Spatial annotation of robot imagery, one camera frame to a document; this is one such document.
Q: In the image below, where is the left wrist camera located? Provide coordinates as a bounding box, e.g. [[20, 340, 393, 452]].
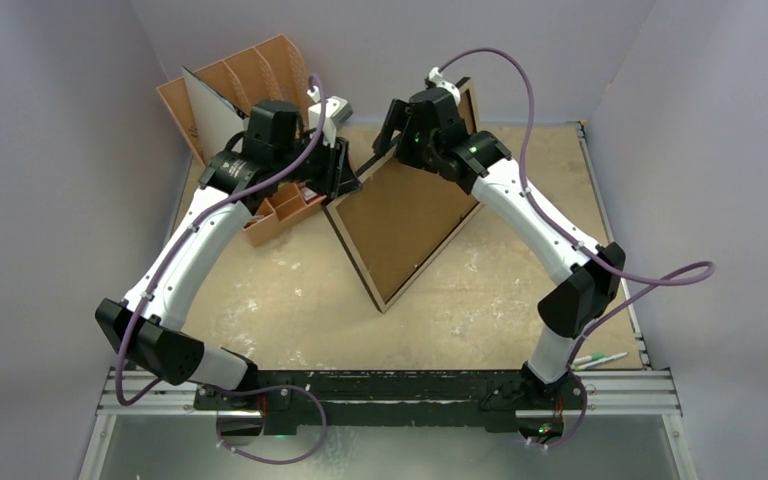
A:
[[307, 92, 354, 147]]

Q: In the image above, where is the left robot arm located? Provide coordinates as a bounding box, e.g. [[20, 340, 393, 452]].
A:
[[95, 96, 360, 409]]

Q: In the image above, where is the orange file organizer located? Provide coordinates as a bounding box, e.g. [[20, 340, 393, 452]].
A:
[[157, 34, 325, 247]]

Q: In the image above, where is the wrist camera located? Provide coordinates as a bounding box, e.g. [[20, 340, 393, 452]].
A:
[[307, 92, 354, 147], [424, 67, 461, 106]]

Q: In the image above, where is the wooden picture frame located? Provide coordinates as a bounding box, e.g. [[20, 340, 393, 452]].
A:
[[322, 76, 485, 315]]

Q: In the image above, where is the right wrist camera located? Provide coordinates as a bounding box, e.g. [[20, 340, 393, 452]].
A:
[[424, 67, 461, 106]]

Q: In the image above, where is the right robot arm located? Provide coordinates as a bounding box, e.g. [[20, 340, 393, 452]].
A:
[[373, 87, 626, 407]]

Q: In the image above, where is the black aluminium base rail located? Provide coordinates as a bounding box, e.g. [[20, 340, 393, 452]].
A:
[[97, 369, 681, 440]]

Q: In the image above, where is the white binder folder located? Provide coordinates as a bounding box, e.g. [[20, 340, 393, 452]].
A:
[[181, 66, 248, 164]]

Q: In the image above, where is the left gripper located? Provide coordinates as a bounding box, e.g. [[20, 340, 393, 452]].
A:
[[274, 128, 362, 198]]

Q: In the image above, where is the white green pen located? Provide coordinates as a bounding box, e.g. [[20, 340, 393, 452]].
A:
[[572, 352, 605, 366]]

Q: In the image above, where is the brown backing board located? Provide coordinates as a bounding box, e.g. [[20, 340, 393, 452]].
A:
[[332, 84, 479, 305]]

